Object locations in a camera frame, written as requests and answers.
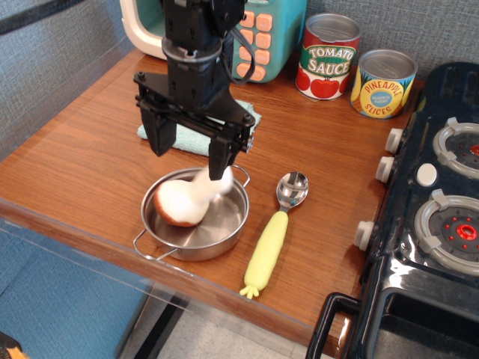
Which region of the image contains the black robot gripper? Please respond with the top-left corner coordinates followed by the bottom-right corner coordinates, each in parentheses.
top-left (133, 56), bottom-right (254, 180)

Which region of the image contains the plush brown white mushroom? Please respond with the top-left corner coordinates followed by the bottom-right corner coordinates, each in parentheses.
top-left (153, 167), bottom-right (234, 227)

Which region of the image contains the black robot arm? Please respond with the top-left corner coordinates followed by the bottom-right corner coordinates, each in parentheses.
top-left (134, 1), bottom-right (255, 180)

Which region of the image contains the stainless steel pot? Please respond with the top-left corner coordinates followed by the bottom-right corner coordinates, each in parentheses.
top-left (133, 165), bottom-right (251, 262)

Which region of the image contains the light blue folded cloth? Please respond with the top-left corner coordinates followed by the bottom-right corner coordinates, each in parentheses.
top-left (136, 98), bottom-right (263, 157)

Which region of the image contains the teal toy microwave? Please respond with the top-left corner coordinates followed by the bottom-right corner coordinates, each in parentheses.
top-left (120, 0), bottom-right (307, 83)

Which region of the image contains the tomato sauce can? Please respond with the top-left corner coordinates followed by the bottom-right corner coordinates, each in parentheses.
top-left (296, 13), bottom-right (361, 100)

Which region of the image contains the pineapple slices can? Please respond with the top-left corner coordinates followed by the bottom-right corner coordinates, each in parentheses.
top-left (350, 49), bottom-right (418, 119)

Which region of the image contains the black toy stove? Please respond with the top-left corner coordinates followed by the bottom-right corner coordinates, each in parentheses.
top-left (307, 62), bottom-right (478, 358)

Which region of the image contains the orange object at corner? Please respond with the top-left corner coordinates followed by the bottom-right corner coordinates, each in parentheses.
top-left (0, 332), bottom-right (29, 359)

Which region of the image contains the black cable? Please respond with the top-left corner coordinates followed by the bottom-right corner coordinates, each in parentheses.
top-left (219, 25), bottom-right (257, 85)

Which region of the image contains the spoon with yellow handle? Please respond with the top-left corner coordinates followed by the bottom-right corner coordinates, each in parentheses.
top-left (239, 171), bottom-right (309, 299)

